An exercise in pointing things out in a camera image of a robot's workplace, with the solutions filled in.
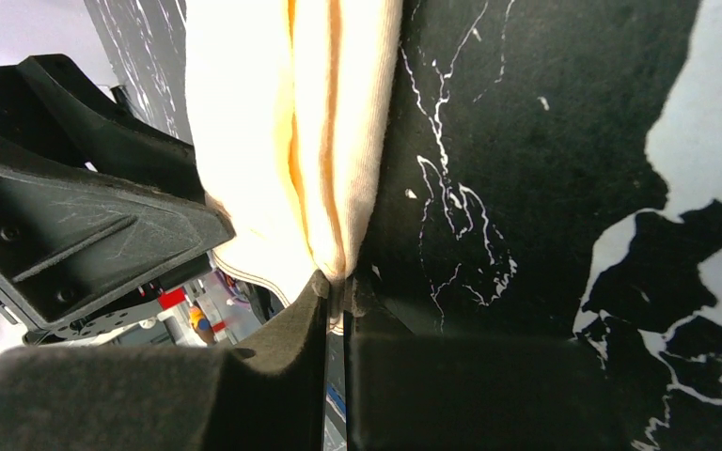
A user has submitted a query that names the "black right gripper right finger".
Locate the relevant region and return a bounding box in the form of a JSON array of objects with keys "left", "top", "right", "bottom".
[{"left": 342, "top": 275, "right": 629, "bottom": 450}]

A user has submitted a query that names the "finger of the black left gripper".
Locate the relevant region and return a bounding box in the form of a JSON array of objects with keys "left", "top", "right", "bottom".
[{"left": 0, "top": 54, "right": 205, "bottom": 202}]

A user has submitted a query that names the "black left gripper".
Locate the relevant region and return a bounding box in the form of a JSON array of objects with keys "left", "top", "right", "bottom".
[{"left": 0, "top": 112, "right": 288, "bottom": 381}]

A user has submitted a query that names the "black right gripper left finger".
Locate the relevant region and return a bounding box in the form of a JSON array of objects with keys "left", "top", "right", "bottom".
[{"left": 0, "top": 272, "right": 330, "bottom": 450}]

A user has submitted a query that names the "beige boxer underwear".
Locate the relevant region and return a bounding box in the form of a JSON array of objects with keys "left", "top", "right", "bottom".
[{"left": 185, "top": 1, "right": 403, "bottom": 306}]

